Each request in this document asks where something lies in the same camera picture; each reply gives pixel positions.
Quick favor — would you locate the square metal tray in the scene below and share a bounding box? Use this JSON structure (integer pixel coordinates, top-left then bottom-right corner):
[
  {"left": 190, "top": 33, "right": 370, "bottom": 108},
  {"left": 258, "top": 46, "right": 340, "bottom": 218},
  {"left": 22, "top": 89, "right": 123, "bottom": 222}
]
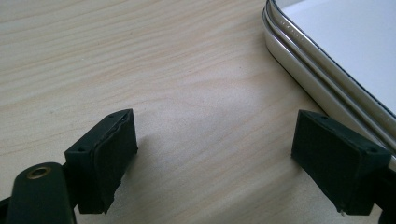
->
[
  {"left": 262, "top": 7, "right": 396, "bottom": 172},
  {"left": 266, "top": 0, "right": 396, "bottom": 129}
]

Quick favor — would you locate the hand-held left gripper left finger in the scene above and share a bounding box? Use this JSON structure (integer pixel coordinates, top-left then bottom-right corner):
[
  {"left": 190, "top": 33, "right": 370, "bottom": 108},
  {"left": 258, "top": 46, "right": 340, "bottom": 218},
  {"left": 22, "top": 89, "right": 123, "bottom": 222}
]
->
[{"left": 64, "top": 108, "right": 139, "bottom": 215}]

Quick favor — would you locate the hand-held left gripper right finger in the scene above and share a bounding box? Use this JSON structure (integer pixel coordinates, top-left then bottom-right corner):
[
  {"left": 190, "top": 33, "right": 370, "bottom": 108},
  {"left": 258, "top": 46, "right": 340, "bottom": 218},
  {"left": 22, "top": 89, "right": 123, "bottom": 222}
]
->
[{"left": 290, "top": 109, "right": 392, "bottom": 217}]

